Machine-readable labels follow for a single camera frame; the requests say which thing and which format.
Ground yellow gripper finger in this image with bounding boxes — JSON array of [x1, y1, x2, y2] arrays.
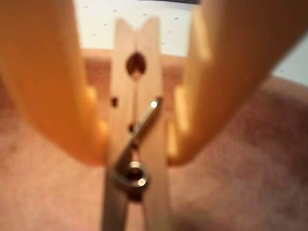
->
[[0, 0, 109, 167], [166, 0, 308, 166]]

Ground brown wooden bowl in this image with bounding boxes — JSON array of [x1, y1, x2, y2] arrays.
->
[[0, 48, 308, 231]]

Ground wooden clothespin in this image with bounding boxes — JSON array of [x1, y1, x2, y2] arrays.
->
[[101, 16, 174, 231]]

